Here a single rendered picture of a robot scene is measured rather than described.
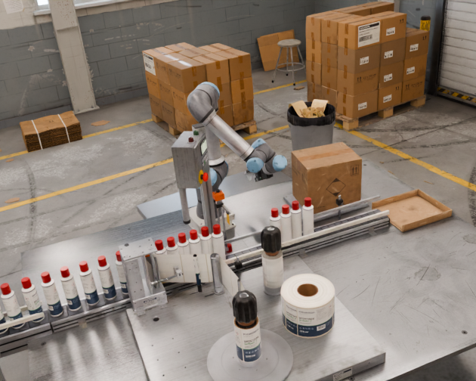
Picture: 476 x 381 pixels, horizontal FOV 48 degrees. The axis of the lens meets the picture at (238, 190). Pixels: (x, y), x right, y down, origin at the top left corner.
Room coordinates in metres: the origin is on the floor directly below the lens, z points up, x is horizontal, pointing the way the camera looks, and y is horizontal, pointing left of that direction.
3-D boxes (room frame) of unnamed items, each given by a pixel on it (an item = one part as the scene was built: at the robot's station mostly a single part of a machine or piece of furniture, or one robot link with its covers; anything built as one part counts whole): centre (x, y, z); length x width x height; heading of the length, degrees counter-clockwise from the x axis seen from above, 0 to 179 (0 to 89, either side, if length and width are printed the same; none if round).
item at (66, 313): (2.00, 0.05, 0.86); 1.65 x 0.08 x 0.04; 110
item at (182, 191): (2.04, 0.24, 1.18); 0.04 x 0.04 x 0.21
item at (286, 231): (2.09, -0.21, 0.98); 0.05 x 0.05 x 0.20
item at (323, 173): (2.52, -0.48, 0.99); 0.30 x 0.24 x 0.27; 102
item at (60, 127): (6.04, 2.17, 0.11); 0.65 x 0.54 x 0.22; 113
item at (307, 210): (2.14, -0.32, 0.98); 0.05 x 0.05 x 0.20
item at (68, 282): (1.76, 0.72, 0.98); 0.05 x 0.05 x 0.20
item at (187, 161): (2.05, 0.18, 1.38); 0.17 x 0.10 x 0.19; 165
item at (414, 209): (2.34, -0.88, 0.85); 0.30 x 0.26 x 0.04; 110
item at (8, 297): (1.68, 0.94, 0.98); 0.05 x 0.05 x 0.20
